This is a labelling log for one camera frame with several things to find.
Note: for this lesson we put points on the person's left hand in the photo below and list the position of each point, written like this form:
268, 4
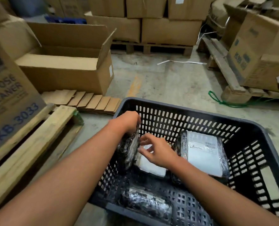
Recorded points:
126, 121

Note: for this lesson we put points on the open brown cardboard box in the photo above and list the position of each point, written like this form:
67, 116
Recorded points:
66, 68

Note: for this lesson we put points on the opened brown cardboard box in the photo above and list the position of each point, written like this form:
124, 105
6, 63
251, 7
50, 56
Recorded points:
233, 28

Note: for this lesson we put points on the person's right fingers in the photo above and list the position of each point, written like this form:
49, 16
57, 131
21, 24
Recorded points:
147, 138

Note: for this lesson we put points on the worn wooden pallet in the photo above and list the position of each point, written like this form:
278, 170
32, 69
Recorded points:
224, 68

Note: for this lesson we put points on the person's right forearm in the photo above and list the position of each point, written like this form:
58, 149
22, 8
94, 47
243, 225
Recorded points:
214, 197

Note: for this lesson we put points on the blue plastic pallet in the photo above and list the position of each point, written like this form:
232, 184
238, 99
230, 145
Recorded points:
64, 20

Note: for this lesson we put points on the black plastic perforated basket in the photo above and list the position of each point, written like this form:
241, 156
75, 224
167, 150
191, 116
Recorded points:
200, 120

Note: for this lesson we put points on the person's left fingers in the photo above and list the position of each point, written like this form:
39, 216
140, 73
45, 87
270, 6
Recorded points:
136, 122

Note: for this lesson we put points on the black parcel with striped label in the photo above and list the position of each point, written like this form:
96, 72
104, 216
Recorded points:
146, 202

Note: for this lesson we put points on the large white-labelled black parcel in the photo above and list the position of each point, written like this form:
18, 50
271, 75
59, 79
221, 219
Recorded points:
204, 154

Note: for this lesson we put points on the small white-labelled wrapped parcel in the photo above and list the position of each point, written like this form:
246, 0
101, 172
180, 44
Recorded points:
151, 168

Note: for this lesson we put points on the person's left forearm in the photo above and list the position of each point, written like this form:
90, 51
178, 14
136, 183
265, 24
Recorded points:
66, 176

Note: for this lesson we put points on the person's right hand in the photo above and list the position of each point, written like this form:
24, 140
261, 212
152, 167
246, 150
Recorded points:
163, 152

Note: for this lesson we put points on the crumpled brown cardboard box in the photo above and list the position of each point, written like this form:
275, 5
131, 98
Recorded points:
220, 14

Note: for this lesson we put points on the light wooden pallet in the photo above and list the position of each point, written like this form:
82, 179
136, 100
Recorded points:
24, 150

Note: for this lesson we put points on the row of cardboard strips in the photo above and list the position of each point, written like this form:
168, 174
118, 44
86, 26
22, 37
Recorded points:
87, 101

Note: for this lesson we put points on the black bubble-wrapped parcel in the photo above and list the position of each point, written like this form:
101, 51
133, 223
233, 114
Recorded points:
127, 150

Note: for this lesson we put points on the plain large cardboard box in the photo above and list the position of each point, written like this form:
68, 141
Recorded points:
10, 37

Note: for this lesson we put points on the dark wooden pallet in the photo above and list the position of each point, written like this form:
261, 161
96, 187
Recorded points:
148, 48

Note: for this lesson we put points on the large blue-printed cardboard box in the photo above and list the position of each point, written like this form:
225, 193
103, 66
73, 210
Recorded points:
259, 51

